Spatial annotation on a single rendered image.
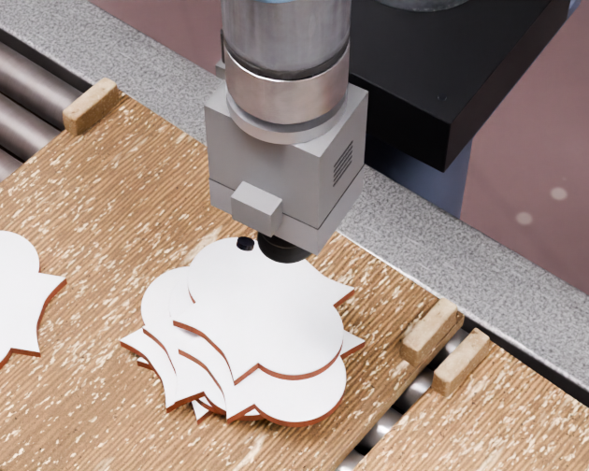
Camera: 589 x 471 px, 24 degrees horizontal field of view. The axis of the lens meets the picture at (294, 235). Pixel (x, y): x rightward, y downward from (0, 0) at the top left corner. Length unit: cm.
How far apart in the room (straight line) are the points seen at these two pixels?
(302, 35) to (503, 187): 171
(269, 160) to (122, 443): 34
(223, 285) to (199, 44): 158
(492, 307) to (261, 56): 48
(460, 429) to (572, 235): 133
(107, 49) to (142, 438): 45
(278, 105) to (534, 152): 173
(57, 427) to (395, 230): 35
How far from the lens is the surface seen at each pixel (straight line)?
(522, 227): 240
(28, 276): 119
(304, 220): 88
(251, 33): 77
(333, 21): 77
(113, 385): 113
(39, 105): 136
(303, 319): 109
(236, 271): 112
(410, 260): 122
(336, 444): 109
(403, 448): 110
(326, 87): 80
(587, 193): 247
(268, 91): 80
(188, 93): 134
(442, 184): 159
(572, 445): 112
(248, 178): 88
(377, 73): 131
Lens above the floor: 191
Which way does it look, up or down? 54 degrees down
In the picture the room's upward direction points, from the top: straight up
